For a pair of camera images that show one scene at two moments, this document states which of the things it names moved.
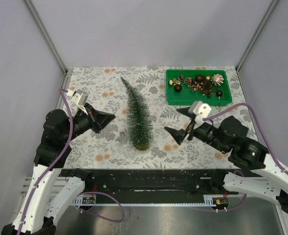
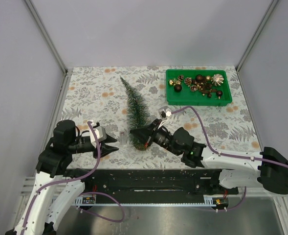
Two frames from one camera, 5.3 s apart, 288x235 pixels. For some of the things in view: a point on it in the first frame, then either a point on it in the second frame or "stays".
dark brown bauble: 177,88 stays
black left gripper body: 81,123 to 80,145
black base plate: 159,182 stays
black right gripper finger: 178,135 to 143,134
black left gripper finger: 100,119 to 109,139
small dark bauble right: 219,93 stays
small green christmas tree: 139,119 stays
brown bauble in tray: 199,78 stays
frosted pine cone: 188,81 stays
